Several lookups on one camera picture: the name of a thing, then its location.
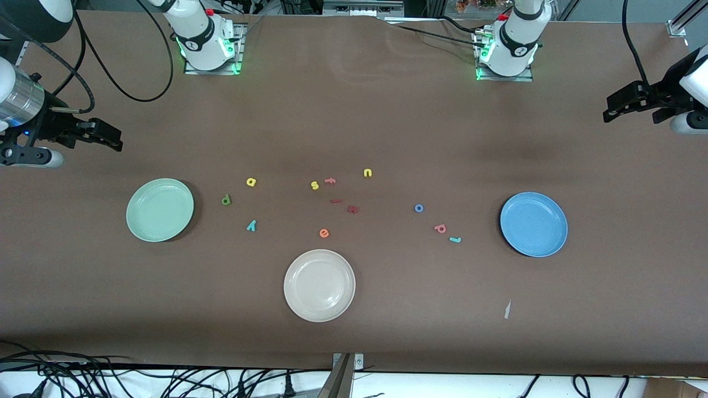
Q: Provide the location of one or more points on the metal table bracket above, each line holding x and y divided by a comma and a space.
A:
357, 362

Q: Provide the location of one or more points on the brown table cover sheet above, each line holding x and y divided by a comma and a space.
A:
387, 121

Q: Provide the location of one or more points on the grey metal strut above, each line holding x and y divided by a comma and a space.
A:
337, 381

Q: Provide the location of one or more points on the cardboard box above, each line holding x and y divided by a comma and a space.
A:
675, 388

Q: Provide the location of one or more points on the cream white plate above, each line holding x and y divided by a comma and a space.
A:
319, 285

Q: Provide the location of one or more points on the blue plate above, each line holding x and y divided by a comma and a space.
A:
534, 225

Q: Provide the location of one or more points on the mint green plate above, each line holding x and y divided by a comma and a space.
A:
160, 210

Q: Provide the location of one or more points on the teal foam letter y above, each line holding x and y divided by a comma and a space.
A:
251, 225

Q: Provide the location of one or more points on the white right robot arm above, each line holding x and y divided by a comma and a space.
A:
202, 38

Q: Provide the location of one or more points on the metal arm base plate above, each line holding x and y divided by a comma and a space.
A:
487, 76
239, 58

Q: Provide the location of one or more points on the small grey paper scrap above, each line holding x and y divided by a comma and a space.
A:
507, 310

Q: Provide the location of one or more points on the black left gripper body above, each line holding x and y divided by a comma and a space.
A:
669, 95

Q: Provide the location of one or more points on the grey power strip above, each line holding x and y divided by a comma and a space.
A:
362, 6

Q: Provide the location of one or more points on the salmon foam letter p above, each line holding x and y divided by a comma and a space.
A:
440, 231

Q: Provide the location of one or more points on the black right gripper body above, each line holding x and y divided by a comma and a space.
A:
51, 122

